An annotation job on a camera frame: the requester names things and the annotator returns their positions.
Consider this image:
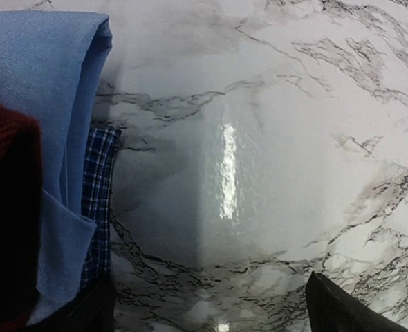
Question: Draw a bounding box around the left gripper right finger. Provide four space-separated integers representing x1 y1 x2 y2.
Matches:
306 272 408 332

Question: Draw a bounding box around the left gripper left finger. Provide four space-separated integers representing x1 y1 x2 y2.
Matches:
27 275 116 332

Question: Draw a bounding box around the blue checked shirt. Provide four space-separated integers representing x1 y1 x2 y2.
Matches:
80 127 121 289

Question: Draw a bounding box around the red black plaid shirt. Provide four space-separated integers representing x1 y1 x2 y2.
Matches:
0 106 43 331

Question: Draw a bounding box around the light blue shirt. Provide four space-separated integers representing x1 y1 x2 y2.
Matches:
0 10 112 324

